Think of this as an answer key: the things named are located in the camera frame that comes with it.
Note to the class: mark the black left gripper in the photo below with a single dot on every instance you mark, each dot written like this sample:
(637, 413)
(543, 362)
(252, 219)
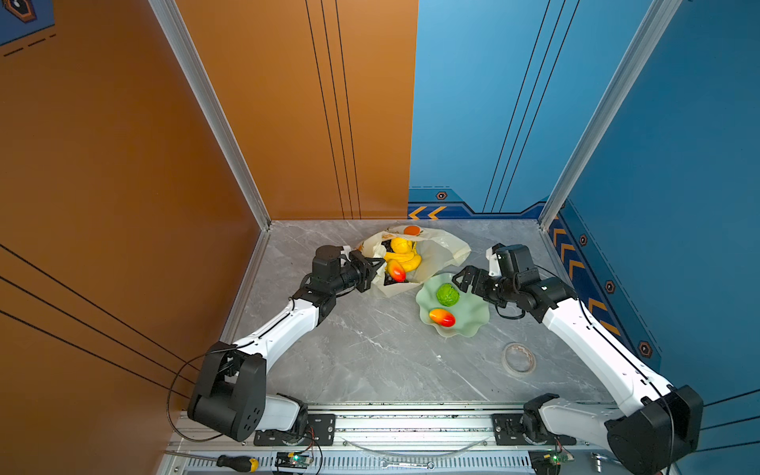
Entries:
(366, 267)

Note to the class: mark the light green fruit plate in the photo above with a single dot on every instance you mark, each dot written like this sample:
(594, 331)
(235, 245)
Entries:
(471, 312)

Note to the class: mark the silver wrench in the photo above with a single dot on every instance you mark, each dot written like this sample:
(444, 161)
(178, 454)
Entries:
(402, 464)

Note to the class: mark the yellow banana bunch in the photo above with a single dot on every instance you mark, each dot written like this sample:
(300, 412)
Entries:
(408, 261)

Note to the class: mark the green circuit board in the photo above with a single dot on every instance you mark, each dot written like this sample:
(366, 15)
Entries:
(294, 461)

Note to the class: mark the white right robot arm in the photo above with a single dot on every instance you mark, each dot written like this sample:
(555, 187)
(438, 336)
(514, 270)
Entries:
(653, 423)

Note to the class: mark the aluminium corner post right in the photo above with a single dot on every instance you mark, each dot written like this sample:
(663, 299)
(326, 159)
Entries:
(646, 38)

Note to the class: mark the yellow handled screwdriver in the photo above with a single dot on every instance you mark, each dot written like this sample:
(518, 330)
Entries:
(241, 464)

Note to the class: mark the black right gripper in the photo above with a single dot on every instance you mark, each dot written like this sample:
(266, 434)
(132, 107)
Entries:
(468, 272)

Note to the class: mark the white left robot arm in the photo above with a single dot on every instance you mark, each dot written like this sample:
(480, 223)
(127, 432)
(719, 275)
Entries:
(230, 395)

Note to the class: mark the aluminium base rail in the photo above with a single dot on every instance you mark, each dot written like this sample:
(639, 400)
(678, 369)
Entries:
(467, 438)

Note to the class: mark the aluminium corner post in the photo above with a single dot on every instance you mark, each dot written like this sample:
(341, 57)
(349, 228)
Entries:
(646, 38)
(185, 51)

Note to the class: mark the small red fruit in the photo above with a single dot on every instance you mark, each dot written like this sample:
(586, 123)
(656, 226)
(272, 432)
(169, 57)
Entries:
(442, 318)

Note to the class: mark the red yellow mango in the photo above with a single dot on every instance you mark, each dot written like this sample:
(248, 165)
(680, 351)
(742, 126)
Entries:
(395, 271)

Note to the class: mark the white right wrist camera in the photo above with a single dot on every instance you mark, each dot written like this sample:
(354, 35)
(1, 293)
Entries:
(492, 256)

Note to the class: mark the aluminium corner post left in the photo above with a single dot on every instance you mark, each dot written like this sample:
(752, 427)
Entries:
(185, 51)

